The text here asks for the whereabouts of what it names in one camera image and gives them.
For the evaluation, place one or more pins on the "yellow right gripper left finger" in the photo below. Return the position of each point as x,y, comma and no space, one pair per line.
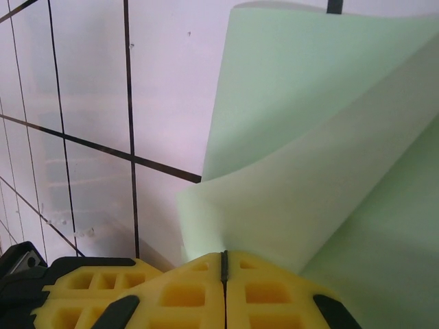
185,298

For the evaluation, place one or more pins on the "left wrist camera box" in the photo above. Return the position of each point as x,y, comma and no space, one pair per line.
25,262

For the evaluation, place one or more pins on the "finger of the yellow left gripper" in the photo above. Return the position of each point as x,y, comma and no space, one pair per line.
68,313
103,279

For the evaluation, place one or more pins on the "light green cloth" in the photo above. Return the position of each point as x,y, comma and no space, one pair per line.
308,120

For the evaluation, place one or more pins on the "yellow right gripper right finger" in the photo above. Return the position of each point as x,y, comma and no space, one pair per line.
274,301

